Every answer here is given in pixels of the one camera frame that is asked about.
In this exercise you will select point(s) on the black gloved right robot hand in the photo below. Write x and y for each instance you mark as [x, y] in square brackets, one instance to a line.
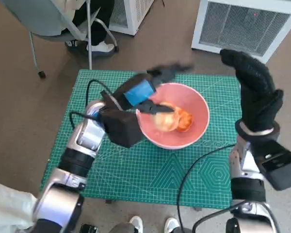
[257, 102]

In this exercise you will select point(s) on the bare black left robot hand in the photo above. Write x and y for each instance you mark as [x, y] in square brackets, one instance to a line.
[139, 92]

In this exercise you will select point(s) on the round toy bread bun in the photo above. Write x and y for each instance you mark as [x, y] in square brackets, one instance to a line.
[166, 121]

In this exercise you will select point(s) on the long toy bread loaf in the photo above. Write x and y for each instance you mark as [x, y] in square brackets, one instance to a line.
[185, 120]

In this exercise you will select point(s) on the pink bowl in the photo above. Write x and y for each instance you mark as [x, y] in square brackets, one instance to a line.
[198, 106]

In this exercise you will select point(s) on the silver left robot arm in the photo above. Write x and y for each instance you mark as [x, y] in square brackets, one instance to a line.
[85, 136]

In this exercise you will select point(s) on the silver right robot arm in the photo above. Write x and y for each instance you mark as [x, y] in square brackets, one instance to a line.
[247, 187]

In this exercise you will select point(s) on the small white grilled appliance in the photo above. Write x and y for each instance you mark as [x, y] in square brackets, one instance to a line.
[131, 14]

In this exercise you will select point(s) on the large white grilled appliance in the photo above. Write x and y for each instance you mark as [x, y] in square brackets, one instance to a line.
[242, 24]

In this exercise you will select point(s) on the person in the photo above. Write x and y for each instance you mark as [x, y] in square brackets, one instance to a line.
[97, 21]
[136, 222]

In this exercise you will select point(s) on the green cutting mat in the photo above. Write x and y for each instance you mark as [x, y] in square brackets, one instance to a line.
[135, 174]

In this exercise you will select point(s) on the grey chair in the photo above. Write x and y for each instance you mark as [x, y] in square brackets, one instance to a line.
[41, 14]

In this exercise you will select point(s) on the black device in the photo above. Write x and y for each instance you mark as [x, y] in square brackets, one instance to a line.
[89, 228]

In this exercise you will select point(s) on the white plastic bag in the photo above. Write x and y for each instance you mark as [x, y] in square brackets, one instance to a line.
[7, 206]

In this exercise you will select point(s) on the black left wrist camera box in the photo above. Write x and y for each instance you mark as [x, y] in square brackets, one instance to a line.
[121, 128]

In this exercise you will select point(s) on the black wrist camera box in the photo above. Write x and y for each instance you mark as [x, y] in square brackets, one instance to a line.
[121, 128]
[276, 162]

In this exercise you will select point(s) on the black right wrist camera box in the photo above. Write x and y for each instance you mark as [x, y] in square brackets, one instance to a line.
[276, 162]

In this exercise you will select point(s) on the black table bracket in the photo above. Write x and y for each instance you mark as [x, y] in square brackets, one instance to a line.
[108, 201]

